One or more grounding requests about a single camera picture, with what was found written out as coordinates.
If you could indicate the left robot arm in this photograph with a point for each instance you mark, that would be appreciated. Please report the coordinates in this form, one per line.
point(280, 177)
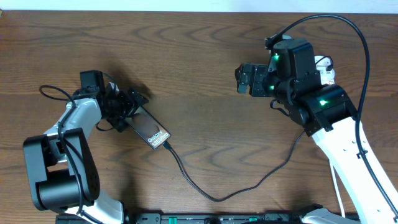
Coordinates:
point(61, 170)

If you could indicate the white charger plug adapter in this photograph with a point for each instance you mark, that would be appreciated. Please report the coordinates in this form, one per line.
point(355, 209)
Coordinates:
point(326, 77)

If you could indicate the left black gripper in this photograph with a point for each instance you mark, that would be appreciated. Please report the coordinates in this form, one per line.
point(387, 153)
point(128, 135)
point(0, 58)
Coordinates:
point(130, 106)

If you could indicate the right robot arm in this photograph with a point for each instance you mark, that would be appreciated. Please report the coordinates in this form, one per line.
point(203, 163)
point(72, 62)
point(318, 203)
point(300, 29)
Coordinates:
point(327, 115)

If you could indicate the white power strip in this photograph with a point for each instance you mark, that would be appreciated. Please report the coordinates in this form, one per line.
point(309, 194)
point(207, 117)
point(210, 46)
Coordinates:
point(324, 59)

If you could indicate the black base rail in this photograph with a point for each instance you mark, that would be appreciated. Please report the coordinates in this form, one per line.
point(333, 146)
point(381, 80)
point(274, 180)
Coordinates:
point(156, 218)

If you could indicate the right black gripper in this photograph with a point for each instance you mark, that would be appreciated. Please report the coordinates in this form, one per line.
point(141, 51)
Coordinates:
point(260, 73)

